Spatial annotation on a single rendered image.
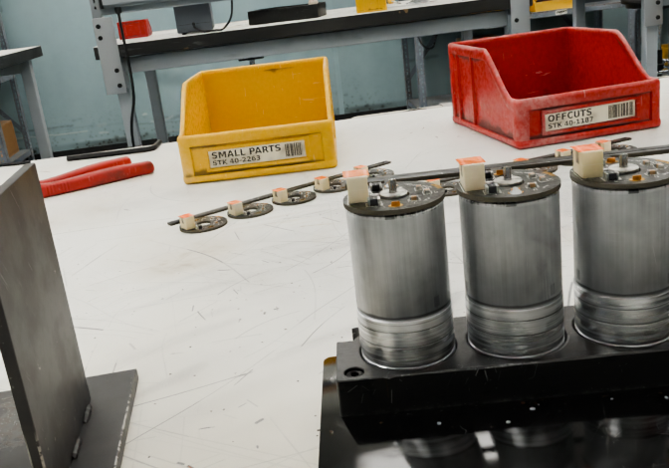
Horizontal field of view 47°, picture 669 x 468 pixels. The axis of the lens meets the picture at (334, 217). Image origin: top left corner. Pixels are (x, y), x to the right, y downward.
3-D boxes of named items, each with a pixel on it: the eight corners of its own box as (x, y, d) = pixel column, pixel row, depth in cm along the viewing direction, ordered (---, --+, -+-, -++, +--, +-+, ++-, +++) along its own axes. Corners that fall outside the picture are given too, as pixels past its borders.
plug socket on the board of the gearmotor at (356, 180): (380, 201, 19) (377, 174, 18) (344, 205, 19) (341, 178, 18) (378, 192, 19) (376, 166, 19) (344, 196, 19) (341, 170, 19)
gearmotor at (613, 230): (692, 373, 19) (697, 172, 17) (591, 383, 19) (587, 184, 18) (653, 330, 21) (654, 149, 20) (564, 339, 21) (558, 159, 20)
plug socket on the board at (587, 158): (614, 175, 18) (614, 148, 18) (578, 179, 18) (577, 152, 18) (603, 167, 19) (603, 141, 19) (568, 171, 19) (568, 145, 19)
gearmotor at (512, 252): (577, 384, 19) (571, 185, 18) (478, 394, 19) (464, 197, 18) (552, 340, 21) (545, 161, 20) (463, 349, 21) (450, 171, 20)
